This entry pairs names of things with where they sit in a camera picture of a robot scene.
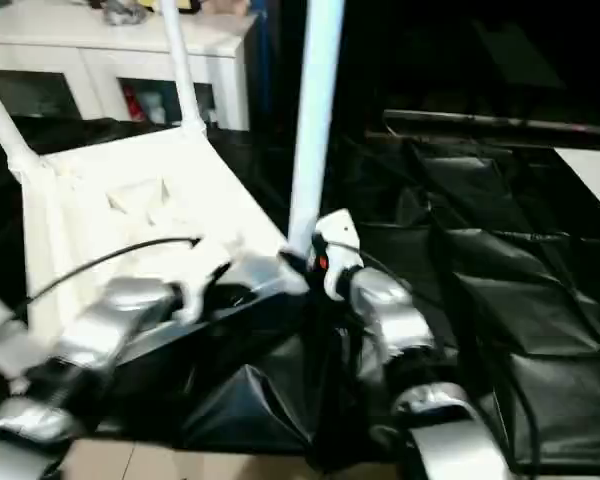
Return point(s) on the white plastic table top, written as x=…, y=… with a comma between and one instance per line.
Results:
x=130, y=210

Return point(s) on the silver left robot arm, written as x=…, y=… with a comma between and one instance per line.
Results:
x=70, y=360

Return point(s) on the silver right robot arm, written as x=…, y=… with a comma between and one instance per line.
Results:
x=410, y=370

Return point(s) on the black work mat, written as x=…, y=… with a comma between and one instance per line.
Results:
x=480, y=280

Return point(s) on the white sideboard with glass doors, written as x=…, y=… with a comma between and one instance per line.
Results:
x=100, y=50

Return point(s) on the clear glass ornament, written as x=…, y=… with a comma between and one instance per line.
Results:
x=125, y=12

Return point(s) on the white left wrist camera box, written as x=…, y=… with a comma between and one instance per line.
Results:
x=202, y=275

